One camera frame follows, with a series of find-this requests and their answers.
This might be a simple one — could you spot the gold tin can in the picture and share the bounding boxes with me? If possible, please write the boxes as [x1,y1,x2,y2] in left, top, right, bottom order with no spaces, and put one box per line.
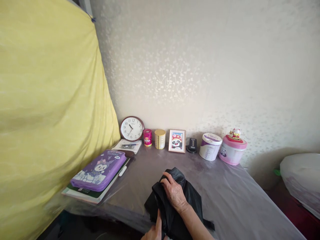
[154,129,166,150]

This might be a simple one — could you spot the person's left fingers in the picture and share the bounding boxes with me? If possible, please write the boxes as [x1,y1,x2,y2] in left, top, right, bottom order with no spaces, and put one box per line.
[154,209,162,229]

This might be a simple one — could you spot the white plastic bag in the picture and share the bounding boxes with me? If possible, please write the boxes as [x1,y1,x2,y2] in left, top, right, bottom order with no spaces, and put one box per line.
[280,153,320,219]

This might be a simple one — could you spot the white and purple tin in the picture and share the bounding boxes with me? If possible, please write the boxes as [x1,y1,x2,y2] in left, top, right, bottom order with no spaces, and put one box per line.
[199,133,223,161]

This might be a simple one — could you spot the round brown wall clock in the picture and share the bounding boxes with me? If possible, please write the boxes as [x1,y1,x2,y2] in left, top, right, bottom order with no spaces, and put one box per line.
[120,116,145,142]

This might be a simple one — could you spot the small pink can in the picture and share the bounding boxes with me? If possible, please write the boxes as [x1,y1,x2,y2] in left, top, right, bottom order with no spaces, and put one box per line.
[143,129,153,147]

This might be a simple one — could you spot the person's right index finger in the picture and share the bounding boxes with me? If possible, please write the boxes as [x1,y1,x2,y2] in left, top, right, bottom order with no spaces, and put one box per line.
[163,172,178,184]

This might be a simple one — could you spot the lucky cat figurine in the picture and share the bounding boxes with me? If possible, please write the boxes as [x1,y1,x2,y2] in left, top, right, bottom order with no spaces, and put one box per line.
[229,128,242,140]

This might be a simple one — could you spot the light green book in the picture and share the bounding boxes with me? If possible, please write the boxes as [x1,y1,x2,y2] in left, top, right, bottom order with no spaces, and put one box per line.
[61,186,105,204]

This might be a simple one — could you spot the black plastic bag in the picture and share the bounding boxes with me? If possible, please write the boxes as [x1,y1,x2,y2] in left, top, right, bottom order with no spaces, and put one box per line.
[144,167,215,240]

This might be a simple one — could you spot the white notebook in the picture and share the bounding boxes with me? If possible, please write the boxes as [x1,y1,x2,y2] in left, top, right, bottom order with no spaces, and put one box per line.
[112,139,142,155]

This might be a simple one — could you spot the yellow cloth sheet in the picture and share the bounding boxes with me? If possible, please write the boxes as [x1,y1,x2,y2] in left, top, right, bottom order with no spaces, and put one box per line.
[0,0,121,240]

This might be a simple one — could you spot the purple cartoon pencil case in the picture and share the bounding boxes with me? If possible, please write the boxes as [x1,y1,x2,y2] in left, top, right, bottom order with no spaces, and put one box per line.
[70,149,127,192]

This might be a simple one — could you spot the person's left hand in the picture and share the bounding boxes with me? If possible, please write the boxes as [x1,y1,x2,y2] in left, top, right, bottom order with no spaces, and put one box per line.
[141,209,162,240]

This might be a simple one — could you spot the pink round tin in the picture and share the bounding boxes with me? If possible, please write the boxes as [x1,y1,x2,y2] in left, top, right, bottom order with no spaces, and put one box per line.
[219,135,248,166]

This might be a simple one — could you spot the black phone stand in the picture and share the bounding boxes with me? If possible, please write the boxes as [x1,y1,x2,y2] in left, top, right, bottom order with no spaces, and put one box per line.
[186,138,199,155]

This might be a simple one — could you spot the panda picture frame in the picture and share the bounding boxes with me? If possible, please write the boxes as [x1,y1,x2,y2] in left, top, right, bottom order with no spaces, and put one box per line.
[168,129,186,153]

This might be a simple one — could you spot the clear plastic table cover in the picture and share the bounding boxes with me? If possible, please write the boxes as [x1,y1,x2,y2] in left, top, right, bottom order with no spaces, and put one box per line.
[45,143,307,240]

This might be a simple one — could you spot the person's right hand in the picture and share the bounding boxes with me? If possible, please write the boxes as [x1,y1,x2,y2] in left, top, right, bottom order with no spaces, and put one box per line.
[160,172,192,213]

